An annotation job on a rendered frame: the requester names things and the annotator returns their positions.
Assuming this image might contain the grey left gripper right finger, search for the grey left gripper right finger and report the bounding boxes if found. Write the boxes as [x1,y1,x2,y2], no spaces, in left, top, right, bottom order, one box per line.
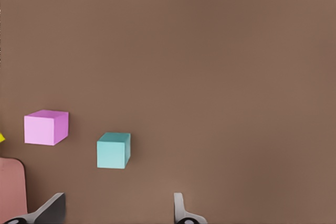
[173,192,208,224]

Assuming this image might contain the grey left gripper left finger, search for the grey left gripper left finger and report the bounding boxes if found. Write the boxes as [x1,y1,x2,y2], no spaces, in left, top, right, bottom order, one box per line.
[2,192,66,224]

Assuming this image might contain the salmon pink tray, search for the salmon pink tray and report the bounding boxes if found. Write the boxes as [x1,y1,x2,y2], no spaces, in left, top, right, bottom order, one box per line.
[0,157,29,224]

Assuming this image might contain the pink cube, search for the pink cube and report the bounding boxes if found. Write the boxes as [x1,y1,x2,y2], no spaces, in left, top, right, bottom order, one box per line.
[24,109,69,146]

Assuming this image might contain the light blue cube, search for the light blue cube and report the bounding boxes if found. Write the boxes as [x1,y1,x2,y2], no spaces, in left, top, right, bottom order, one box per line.
[96,132,131,169]

